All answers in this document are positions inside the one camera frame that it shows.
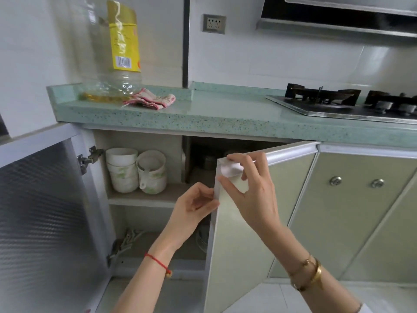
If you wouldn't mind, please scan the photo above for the person's right hand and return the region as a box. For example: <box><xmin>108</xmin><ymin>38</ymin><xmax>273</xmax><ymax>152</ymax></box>
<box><xmin>216</xmin><ymin>152</ymin><xmax>285</xmax><ymax>237</ymax></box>

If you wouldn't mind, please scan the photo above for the person's left hand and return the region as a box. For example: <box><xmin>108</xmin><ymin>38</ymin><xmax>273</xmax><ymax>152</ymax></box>
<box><xmin>159</xmin><ymin>182</ymin><xmax>221</xmax><ymax>252</ymax></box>

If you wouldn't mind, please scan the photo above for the white corner protector piece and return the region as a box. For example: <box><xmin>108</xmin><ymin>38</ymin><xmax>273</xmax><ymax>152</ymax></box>
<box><xmin>217</xmin><ymin>158</ymin><xmax>244</xmax><ymax>178</ymax></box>

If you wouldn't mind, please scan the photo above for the beige cabinet door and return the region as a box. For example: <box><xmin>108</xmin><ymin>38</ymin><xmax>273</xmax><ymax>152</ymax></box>
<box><xmin>203</xmin><ymin>141</ymin><xmax>322</xmax><ymax>313</ymax></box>
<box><xmin>340</xmin><ymin>177</ymin><xmax>417</xmax><ymax>285</ymax></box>
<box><xmin>268</xmin><ymin>152</ymin><xmax>363</xmax><ymax>280</ymax></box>
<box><xmin>306</xmin><ymin>154</ymin><xmax>417</xmax><ymax>281</ymax></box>

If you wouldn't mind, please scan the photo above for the person's right forearm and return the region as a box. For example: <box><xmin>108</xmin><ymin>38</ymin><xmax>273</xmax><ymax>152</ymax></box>
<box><xmin>260</xmin><ymin>223</ymin><xmax>363</xmax><ymax>313</ymax></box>

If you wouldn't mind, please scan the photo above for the person's left forearm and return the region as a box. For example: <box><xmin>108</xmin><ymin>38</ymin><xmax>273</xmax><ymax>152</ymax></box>
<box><xmin>112</xmin><ymin>240</ymin><xmax>178</xmax><ymax>313</ymax></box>

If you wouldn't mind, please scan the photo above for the beige cabinet shelf board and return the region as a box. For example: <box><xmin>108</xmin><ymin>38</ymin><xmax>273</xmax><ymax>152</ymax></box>
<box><xmin>107</xmin><ymin>182</ymin><xmax>216</xmax><ymax>209</ymax></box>

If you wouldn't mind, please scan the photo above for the white ceramic bowl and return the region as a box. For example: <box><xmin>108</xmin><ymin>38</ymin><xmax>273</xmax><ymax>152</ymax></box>
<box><xmin>109</xmin><ymin>172</ymin><xmax>140</xmax><ymax>194</ymax></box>
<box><xmin>106</xmin><ymin>161</ymin><xmax>139</xmax><ymax>177</ymax></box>
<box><xmin>105</xmin><ymin>147</ymin><xmax>139</xmax><ymax>167</ymax></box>

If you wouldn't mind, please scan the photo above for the beige closed cabinet door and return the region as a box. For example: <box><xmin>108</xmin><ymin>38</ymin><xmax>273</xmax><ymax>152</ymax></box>
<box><xmin>268</xmin><ymin>152</ymin><xmax>363</xmax><ymax>280</ymax></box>
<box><xmin>306</xmin><ymin>154</ymin><xmax>417</xmax><ymax>281</ymax></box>
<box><xmin>340</xmin><ymin>177</ymin><xmax>417</xmax><ymax>285</ymax></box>

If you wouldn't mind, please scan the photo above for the metal cabinet door hinge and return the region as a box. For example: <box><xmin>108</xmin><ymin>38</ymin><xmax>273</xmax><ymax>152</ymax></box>
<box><xmin>77</xmin><ymin>145</ymin><xmax>105</xmax><ymax>175</ymax></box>
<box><xmin>106</xmin><ymin>229</ymin><xmax>145</xmax><ymax>268</ymax></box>

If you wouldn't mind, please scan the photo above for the pink checkered dish cloth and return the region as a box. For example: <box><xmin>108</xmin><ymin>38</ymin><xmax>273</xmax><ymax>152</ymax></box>
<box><xmin>122</xmin><ymin>88</ymin><xmax>177</xmax><ymax>111</ymax></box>

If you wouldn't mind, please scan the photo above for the black glass gas stove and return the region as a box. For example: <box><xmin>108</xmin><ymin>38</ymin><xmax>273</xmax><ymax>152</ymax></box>
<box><xmin>264</xmin><ymin>83</ymin><xmax>417</xmax><ymax>125</ymax></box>

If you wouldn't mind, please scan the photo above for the black cast iron burner grate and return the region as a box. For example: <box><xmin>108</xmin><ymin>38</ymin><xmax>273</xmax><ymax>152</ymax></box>
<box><xmin>364</xmin><ymin>90</ymin><xmax>417</xmax><ymax>115</ymax></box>
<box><xmin>285</xmin><ymin>83</ymin><xmax>362</xmax><ymax>107</ymax></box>

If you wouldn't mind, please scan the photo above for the silver-lined open cabinet door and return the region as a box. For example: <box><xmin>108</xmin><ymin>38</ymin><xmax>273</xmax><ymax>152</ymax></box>
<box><xmin>0</xmin><ymin>122</ymin><xmax>114</xmax><ymax>313</ymax></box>

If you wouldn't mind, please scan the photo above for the clear oil bottle yellow label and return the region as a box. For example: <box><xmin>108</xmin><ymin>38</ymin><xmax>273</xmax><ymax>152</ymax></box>
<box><xmin>76</xmin><ymin>0</ymin><xmax>144</xmax><ymax>104</ymax></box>

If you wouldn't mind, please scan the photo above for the black steel range hood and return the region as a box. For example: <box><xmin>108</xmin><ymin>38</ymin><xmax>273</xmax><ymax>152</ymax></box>
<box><xmin>255</xmin><ymin>0</ymin><xmax>417</xmax><ymax>39</ymax></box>

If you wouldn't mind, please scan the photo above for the red string bracelet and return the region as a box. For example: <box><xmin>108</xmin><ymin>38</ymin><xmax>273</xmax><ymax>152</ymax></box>
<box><xmin>144</xmin><ymin>253</ymin><xmax>173</xmax><ymax>278</ymax></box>

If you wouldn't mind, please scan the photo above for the thin gold chain bracelet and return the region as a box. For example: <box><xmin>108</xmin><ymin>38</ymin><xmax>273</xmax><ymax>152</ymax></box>
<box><xmin>288</xmin><ymin>254</ymin><xmax>318</xmax><ymax>278</ymax></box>

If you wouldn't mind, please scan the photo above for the gold bangle bracelet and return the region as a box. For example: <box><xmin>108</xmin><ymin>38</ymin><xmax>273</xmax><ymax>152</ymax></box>
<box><xmin>291</xmin><ymin>258</ymin><xmax>323</xmax><ymax>292</ymax></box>

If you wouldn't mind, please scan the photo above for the dark vertical wall pipe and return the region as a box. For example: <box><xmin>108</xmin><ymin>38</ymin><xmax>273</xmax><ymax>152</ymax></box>
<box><xmin>182</xmin><ymin>0</ymin><xmax>191</xmax><ymax>88</ymax></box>

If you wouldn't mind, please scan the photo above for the grey wall power socket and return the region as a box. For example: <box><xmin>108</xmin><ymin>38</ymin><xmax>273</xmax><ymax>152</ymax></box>
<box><xmin>202</xmin><ymin>13</ymin><xmax>227</xmax><ymax>35</ymax></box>

